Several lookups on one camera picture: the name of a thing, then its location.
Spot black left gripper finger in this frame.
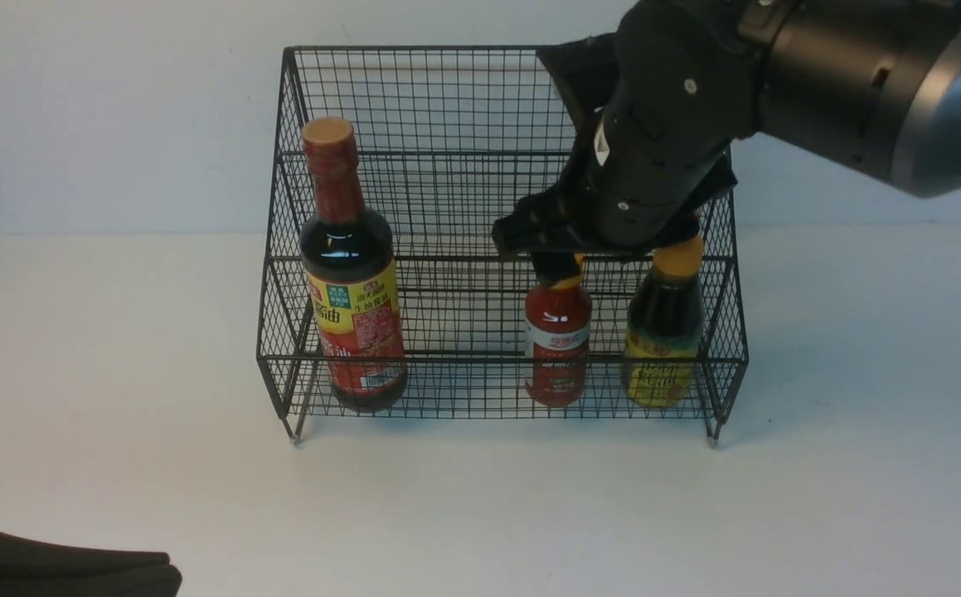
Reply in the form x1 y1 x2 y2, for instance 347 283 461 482
0 532 183 596

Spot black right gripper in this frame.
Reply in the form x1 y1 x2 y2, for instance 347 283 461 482
491 1 757 283

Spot small red sauce bottle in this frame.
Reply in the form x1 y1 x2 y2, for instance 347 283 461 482
523 254 593 408

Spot dark vinegar bottle yellow cap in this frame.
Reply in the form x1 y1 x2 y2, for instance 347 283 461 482
621 234 704 410

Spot tall soy sauce bottle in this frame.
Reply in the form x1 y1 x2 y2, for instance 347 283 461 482
299 117 408 413

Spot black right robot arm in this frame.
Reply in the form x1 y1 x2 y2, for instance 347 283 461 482
492 1 961 284

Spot black wire mesh shelf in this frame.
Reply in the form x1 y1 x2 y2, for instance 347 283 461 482
256 46 749 447

